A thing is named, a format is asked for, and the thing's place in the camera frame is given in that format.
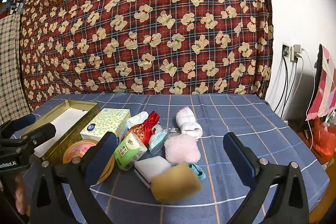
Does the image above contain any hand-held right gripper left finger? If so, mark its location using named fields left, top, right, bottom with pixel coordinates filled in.
left=29, top=132, right=117, bottom=224

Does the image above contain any yellow-brown sponge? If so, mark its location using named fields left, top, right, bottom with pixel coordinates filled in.
left=150, top=163, right=204, bottom=204

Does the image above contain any white sock pink trim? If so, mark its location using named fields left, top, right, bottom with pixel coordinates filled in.
left=175, top=106, right=204, bottom=141

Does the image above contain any white sponge block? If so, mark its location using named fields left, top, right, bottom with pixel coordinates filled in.
left=134, top=156, right=172, bottom=189

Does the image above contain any orange plastic bag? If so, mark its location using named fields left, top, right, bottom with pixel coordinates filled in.
left=311, top=116, right=336, bottom=161

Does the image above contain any pink fluffy puff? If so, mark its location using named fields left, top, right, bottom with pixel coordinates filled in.
left=164, top=133, right=201, bottom=165

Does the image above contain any green tissue packet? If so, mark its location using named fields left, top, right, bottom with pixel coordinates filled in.
left=113, top=132, right=148, bottom=170

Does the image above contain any yellow patterned tissue box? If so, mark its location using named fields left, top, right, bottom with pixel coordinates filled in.
left=80, top=108, right=131, bottom=144

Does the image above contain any round pink gold tin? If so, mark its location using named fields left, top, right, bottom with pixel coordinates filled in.
left=63, top=139, right=116, bottom=185

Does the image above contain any clothes hanger clip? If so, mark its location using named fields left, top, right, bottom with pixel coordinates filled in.
left=8, top=0, right=25, bottom=14

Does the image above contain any small white cloth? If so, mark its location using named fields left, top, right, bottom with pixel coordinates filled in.
left=128, top=111, right=150, bottom=130

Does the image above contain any red plaid bear-print blanket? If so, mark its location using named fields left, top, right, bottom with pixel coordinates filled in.
left=20, top=0, right=274, bottom=112

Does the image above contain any teal ribbon band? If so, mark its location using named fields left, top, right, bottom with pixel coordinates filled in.
left=188, top=162, right=207, bottom=181

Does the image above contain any blue plaid tablecloth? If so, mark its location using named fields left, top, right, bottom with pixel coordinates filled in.
left=16, top=93, right=330, bottom=224

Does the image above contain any pink patchwork cloth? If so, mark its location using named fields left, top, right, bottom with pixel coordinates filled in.
left=306, top=46, right=336, bottom=121

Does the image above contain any black power cable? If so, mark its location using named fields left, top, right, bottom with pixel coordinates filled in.
left=274, top=56, right=289, bottom=119

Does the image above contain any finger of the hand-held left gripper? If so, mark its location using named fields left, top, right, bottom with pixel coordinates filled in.
left=19, top=123, right=57, bottom=147
left=0, top=114, right=36, bottom=139

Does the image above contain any rectangular gold tin box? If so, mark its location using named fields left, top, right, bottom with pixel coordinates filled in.
left=20, top=99, right=100, bottom=165

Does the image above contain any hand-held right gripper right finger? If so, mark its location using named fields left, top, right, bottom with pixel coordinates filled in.
left=223, top=132, right=310, bottom=224

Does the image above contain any person's left hand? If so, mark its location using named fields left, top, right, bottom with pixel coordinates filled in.
left=0, top=174, right=29, bottom=215

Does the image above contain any beige checked cloth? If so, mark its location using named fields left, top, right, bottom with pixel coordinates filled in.
left=0, top=14, right=31, bottom=125

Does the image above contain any red gold drawstring pouch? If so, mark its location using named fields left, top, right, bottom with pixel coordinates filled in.
left=128, top=111, right=160, bottom=147

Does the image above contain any clear plastic bag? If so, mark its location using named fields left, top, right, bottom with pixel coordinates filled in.
left=148, top=124, right=168, bottom=152

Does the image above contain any white charger plug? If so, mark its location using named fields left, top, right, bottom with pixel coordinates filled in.
left=290, top=44, right=302, bottom=62

